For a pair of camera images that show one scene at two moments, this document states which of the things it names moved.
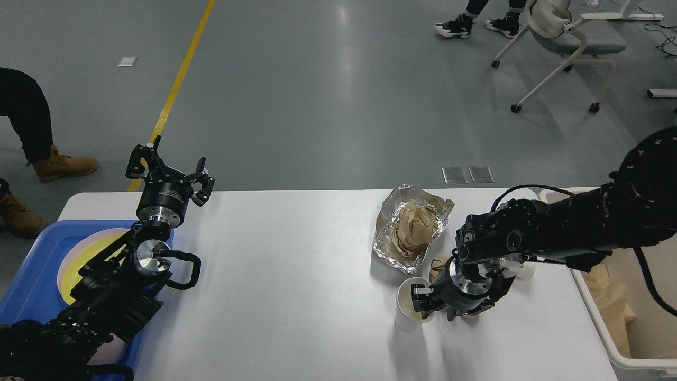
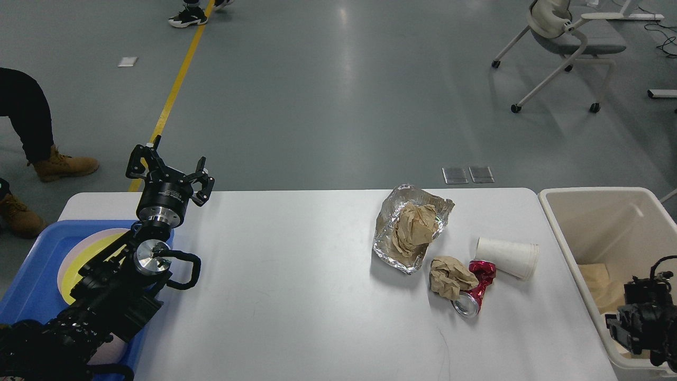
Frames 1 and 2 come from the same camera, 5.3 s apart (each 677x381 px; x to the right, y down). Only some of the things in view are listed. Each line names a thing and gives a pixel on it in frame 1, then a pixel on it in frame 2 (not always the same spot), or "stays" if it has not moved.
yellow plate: x=72 y=276 stays
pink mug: x=110 y=353 stays
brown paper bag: x=612 y=296 stays
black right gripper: x=461 y=286 -> x=618 y=331
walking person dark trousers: x=461 y=26 -> x=192 y=15
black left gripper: x=167 y=192 stays
